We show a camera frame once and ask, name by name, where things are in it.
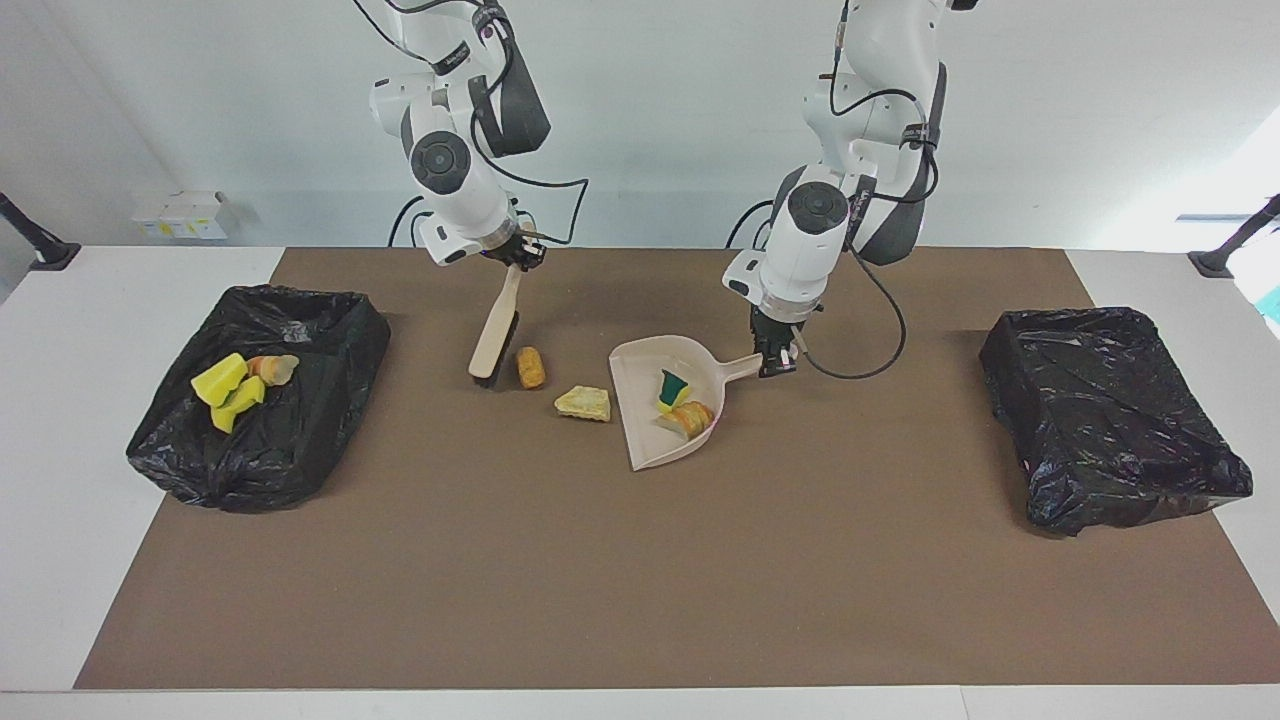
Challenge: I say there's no beige brush with black bristles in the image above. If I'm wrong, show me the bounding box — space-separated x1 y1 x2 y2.
468 262 525 389

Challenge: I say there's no orange striped croissant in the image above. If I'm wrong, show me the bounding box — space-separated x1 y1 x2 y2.
660 400 717 441

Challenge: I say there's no beige plastic dustpan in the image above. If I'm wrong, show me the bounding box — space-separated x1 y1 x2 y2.
608 336 766 472

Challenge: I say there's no pale beige bread chunk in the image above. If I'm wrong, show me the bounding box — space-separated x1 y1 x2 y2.
554 385 612 423

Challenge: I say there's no notched yellow sponge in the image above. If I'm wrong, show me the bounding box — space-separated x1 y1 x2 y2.
210 376 268 435

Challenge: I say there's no wedge shaped yellow sponge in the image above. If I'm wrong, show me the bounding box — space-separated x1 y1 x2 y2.
190 352 249 408

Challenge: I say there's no black bag lined bin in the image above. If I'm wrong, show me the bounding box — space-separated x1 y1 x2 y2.
126 285 392 514
978 306 1255 539

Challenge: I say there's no brown table mat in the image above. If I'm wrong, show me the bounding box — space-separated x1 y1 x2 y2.
73 247 1280 691

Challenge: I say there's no black stand pole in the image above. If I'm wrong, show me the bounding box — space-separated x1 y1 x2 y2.
0 192 81 271
1188 195 1280 279

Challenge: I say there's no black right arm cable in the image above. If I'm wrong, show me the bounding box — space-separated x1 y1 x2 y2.
350 0 591 246

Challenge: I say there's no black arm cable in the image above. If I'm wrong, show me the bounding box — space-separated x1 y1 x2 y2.
350 0 591 246
795 0 946 381

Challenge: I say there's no black right base cable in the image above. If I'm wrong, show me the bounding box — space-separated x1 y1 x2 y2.
388 195 433 248

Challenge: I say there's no black base cable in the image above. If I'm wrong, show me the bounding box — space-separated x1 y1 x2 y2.
388 195 433 248
725 198 776 249

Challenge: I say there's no black left base cable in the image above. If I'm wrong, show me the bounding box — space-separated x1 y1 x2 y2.
725 198 776 249

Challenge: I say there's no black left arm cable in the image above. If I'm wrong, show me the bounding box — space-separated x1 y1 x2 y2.
795 0 946 381

